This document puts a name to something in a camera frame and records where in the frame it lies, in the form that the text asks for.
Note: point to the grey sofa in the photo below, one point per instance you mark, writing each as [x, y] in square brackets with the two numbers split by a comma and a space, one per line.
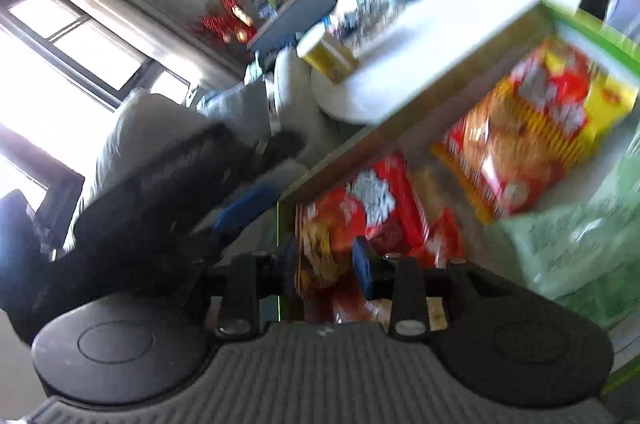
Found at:
[150, 123]

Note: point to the red flower decoration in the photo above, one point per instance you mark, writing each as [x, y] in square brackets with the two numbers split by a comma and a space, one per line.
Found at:
[225, 11]

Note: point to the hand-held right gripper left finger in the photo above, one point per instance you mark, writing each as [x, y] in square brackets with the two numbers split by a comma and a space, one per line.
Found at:
[240, 289]

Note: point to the green snack packet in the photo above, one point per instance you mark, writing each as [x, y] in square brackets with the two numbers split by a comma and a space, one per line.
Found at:
[580, 249]

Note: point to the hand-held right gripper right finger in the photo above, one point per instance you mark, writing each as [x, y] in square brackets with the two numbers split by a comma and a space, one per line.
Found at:
[364, 269]

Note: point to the red and yellow chip bag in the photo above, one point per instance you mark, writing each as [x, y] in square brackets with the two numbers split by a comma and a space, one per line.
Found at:
[530, 123]

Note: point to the small red snack packet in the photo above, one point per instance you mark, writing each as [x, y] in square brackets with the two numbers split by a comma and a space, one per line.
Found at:
[360, 204]

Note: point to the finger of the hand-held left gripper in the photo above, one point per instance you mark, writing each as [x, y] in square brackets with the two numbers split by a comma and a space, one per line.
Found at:
[282, 146]
[247, 209]

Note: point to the white round table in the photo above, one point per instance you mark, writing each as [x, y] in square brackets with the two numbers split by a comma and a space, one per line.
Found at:
[450, 28]

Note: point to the black framed window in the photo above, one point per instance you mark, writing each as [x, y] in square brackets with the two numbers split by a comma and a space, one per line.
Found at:
[75, 48]

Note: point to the yellow canister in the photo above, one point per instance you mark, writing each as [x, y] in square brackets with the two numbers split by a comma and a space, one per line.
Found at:
[327, 53]

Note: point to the green cardboard box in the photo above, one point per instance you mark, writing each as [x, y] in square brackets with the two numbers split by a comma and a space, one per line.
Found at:
[400, 103]

